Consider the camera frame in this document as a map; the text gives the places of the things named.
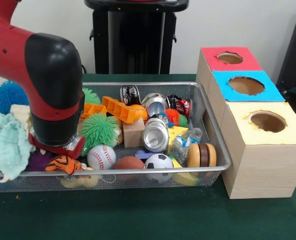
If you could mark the mint green waffle cloth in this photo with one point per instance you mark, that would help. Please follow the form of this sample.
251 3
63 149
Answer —
10 150

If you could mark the blue spiky ball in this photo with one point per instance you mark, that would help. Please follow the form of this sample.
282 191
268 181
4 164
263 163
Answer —
8 95

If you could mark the wooden yo-yo toy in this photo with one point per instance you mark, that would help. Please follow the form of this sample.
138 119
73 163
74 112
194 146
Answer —
201 155

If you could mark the clear mesh bin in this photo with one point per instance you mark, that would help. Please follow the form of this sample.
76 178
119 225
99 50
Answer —
38 185

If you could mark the orange tiger plush toy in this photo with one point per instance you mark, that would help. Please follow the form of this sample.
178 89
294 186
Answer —
63 163

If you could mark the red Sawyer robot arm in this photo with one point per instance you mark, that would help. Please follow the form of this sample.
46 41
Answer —
50 75

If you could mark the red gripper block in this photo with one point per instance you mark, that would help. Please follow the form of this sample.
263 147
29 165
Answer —
75 150

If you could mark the dark green table cloth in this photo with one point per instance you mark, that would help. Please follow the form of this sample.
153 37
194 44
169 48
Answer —
138 217

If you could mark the wooden box with three holes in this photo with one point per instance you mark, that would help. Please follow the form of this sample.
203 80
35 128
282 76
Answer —
263 170

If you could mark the cream waffle cloth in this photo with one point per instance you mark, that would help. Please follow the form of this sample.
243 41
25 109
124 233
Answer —
20 115

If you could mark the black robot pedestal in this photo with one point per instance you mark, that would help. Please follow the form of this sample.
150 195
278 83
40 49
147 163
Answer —
138 50

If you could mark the white baseball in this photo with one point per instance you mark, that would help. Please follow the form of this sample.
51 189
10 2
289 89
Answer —
101 156

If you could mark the green fuzzy googly-eyed toy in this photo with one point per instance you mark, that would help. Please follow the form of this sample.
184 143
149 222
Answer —
100 130

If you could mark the small soccer ball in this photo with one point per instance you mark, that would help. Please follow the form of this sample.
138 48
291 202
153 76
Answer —
159 162

